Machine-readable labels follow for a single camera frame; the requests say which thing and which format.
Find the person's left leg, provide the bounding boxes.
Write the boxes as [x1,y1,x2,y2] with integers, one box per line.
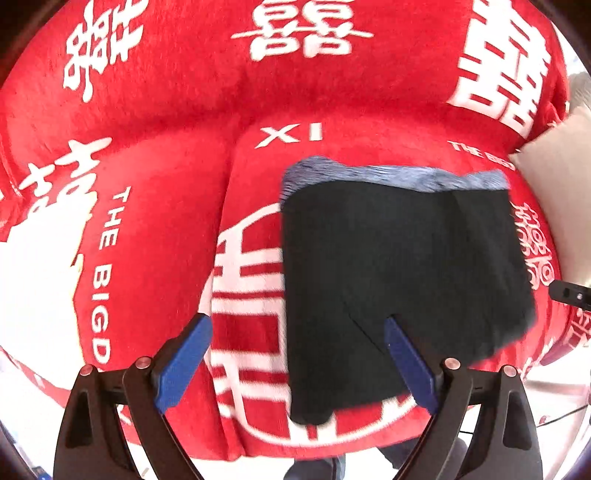
[283,455,346,480]

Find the beige cushion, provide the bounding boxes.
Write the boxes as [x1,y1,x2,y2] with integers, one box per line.
[510,107,591,278]

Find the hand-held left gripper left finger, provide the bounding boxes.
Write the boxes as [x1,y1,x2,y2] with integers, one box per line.
[53,314,213,480]

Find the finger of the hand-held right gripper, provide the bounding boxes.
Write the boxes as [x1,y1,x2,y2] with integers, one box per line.
[549,279,591,312]

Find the black pants with blue waistband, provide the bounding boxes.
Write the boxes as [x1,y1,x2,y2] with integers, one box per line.
[279,156,539,426]

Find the red printed blanket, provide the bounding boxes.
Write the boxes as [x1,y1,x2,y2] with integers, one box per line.
[0,0,591,462]

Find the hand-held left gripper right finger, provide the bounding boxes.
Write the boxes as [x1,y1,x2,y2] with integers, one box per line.
[385,316,543,480]

